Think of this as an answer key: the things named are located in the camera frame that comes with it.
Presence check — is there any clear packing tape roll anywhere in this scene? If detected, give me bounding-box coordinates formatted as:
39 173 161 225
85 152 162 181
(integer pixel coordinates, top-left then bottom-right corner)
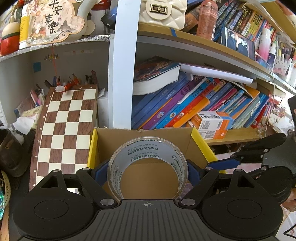
107 137 188 200

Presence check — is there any lower orange white toothpaste box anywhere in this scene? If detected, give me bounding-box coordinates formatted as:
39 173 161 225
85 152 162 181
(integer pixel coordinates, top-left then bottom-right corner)
186 120 228 140

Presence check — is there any orange white toothpaste box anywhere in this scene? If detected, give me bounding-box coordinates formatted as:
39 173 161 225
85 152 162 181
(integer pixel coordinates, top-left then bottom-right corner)
186 120 228 140
190 111 234 131

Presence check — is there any yellow cardboard box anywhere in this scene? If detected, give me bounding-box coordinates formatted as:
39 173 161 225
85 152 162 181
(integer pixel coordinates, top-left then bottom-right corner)
88 128 218 200

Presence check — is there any upper orange white toothpaste box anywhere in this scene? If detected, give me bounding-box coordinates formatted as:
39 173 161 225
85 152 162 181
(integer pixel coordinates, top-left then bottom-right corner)
190 111 234 131

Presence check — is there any brown white chessboard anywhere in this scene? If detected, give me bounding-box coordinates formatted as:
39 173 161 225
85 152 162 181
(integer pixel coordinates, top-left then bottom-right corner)
29 84 98 189

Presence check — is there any row of leaning books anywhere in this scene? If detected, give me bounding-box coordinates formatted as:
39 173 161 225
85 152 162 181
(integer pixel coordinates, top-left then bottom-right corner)
131 71 271 130

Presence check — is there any thick white lying book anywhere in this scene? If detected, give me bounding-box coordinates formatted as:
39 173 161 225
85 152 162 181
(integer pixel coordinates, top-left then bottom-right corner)
133 56 181 95

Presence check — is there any framed photo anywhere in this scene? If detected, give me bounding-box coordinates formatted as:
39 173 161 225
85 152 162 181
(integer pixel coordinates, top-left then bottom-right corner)
221 27 255 60

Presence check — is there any pink bottle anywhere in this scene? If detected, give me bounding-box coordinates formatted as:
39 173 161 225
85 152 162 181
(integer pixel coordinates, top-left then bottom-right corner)
196 0 218 41

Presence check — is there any cream quilted handbag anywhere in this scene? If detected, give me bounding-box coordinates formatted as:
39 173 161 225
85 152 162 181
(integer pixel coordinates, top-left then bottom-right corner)
139 0 188 30

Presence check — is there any red round doll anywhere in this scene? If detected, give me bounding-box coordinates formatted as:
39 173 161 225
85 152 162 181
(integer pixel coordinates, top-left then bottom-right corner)
1 22 20 56

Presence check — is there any decorative chinese hanging plaque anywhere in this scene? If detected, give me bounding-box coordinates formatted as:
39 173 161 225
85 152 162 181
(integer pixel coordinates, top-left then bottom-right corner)
20 1 85 46

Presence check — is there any white bookshelf frame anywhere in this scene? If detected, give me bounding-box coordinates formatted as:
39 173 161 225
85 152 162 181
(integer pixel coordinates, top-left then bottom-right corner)
1 1 295 128

